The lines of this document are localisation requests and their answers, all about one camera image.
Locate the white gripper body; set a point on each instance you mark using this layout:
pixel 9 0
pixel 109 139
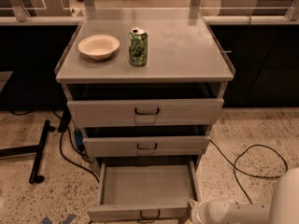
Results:
pixel 207 211

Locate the grey drawer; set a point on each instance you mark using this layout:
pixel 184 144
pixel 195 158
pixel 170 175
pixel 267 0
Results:
pixel 162 112
pixel 145 193
pixel 146 146

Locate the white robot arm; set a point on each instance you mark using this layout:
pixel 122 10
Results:
pixel 283 209

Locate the grey drawer cabinet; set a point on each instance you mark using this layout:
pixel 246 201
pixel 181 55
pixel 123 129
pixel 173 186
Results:
pixel 184 62

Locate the blue tape cross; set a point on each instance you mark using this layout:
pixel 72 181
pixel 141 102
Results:
pixel 64 220

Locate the black metal stand base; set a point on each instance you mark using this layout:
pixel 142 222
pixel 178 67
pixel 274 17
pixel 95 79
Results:
pixel 35 177

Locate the green soda can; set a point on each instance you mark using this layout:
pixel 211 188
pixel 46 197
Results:
pixel 138 47

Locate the white paper bowl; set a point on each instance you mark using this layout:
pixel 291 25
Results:
pixel 99 47

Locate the glass barrier with rail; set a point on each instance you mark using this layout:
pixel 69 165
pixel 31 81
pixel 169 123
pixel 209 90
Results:
pixel 214 11

